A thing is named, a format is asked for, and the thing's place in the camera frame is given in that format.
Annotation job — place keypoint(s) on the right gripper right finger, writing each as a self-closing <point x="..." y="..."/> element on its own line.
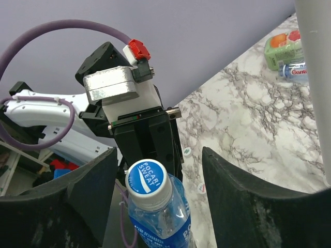
<point x="247" y="211"/>

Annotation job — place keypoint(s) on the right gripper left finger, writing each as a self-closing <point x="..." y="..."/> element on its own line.
<point x="69" y="211"/>

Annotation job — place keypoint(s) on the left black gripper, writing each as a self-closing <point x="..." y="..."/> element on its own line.
<point x="150" y="134"/>

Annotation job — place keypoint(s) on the blue white bottle cap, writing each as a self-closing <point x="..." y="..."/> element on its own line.
<point x="148" y="184"/>

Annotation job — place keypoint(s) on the blue label plastic bottle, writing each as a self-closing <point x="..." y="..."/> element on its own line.
<point x="169" y="226"/>

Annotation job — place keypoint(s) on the purple label plastic bottle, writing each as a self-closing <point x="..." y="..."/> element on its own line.
<point x="296" y="71"/>

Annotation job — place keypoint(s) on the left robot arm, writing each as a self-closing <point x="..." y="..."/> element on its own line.
<point x="121" y="107"/>

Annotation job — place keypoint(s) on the green white bottle cap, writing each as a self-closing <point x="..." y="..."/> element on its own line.
<point x="187" y="152"/>

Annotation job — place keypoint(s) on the red white bottle cap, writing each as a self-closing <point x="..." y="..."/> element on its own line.
<point x="201" y="188"/>

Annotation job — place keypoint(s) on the green orange label bottle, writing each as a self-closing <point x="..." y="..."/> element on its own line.
<point x="283" y="49"/>

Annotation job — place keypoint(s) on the white PVC pipe stand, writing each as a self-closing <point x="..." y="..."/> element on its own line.
<point x="314" y="26"/>

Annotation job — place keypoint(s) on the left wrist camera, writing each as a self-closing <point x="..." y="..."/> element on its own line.
<point x="112" y="85"/>

